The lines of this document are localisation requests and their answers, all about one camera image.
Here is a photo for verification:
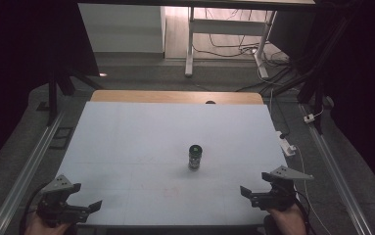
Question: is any small dark-capped bottle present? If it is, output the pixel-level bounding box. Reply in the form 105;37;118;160
187;144;204;171

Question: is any thin white cable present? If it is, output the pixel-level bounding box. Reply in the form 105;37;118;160
293;145;334;235

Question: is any white table cover sheet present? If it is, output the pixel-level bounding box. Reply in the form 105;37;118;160
56;101;289;227

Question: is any white cabinet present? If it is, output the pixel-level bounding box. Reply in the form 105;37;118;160
77;3;167;54

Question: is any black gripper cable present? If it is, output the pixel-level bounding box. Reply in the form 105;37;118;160
292;185;312;235
19;182;51;235

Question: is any white desk frame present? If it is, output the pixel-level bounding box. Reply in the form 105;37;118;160
184;6;278;79

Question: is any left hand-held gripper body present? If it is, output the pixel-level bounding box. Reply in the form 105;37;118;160
36;173;91;228

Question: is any white power strip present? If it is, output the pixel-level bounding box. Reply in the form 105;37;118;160
275;130;298;158

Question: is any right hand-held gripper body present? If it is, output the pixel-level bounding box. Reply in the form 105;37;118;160
250;164;315;212

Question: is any person's right hand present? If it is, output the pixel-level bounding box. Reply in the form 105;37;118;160
263;203;308;235

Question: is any black tripod stand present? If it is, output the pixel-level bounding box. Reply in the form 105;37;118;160
36;64;105;127
266;13;355;135

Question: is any person's left hand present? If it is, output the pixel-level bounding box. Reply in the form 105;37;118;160
23;211;77;235

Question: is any aluminium rail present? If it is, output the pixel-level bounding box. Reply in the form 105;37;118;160
298;103;374;235
0;110;66;235

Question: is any black curtain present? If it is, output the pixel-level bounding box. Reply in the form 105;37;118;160
301;0;375;201
0;0;101;177

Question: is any black floor socket plate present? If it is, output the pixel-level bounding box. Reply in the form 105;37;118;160
48;126;74;151

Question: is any tangle of black floor cables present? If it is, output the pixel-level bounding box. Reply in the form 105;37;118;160
193;8;302;93

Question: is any wooden table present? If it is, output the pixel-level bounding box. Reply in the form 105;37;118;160
90;89;265;106

